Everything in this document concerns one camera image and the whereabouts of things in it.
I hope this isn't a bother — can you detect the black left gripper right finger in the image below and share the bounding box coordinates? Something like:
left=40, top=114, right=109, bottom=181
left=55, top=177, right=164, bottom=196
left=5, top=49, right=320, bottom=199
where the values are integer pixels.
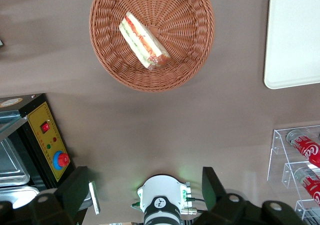
left=192, top=166, right=309, bottom=225

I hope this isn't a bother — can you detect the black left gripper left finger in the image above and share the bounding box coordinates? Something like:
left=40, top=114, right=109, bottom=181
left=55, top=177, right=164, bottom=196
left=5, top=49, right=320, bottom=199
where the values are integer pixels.
left=0, top=166, right=91, bottom=225

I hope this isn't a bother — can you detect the triangle sandwich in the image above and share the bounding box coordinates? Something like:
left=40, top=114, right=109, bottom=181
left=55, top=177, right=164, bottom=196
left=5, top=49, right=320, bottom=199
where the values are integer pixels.
left=118, top=11, right=172, bottom=72

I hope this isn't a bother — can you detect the brown round wicker basket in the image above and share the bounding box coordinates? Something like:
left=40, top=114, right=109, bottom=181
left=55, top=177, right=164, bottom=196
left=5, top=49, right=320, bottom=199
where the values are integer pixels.
left=88, top=0, right=216, bottom=93

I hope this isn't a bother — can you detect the cream plastic serving tray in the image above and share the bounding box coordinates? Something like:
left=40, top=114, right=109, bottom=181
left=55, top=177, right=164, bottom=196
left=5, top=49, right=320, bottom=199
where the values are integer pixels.
left=263, top=0, right=320, bottom=90

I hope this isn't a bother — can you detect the small steel plate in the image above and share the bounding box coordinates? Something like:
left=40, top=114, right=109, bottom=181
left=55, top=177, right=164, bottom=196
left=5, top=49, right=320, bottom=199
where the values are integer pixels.
left=88, top=181, right=101, bottom=216

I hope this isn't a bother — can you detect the steel machine pan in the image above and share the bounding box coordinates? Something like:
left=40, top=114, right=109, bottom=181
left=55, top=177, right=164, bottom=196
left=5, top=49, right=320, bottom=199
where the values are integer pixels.
left=0, top=134, right=31, bottom=188
left=0, top=185, right=41, bottom=210

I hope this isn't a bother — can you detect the clear acrylic bottle rack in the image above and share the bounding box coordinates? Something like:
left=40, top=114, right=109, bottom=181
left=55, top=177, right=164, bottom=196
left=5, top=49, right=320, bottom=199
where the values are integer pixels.
left=266, top=124, right=320, bottom=222

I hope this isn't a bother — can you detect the red cola bottle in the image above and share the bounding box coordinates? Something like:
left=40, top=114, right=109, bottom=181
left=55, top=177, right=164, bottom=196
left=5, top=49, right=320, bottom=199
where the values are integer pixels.
left=293, top=166, right=320, bottom=206
left=286, top=129, right=320, bottom=168

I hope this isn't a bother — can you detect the black arm base cable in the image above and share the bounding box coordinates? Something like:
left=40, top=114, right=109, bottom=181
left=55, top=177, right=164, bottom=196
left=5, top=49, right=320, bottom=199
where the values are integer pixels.
left=186, top=196, right=207, bottom=203

